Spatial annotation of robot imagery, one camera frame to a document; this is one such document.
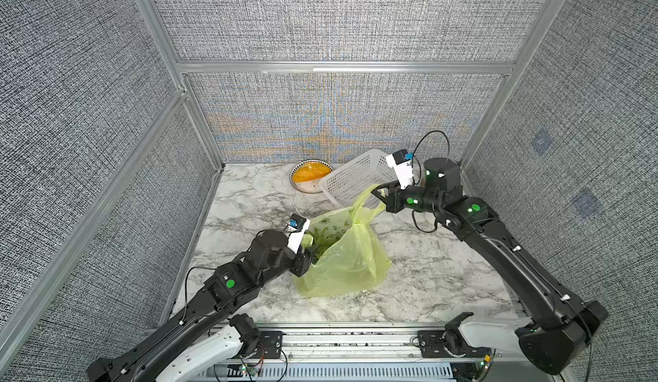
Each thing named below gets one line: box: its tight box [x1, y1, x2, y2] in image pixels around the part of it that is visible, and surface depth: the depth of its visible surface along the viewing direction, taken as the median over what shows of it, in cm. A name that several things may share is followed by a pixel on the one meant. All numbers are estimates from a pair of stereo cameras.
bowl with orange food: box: [289, 159, 335, 194], surface depth 112 cm
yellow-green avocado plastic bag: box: [293, 184, 392, 299], surface depth 77 cm
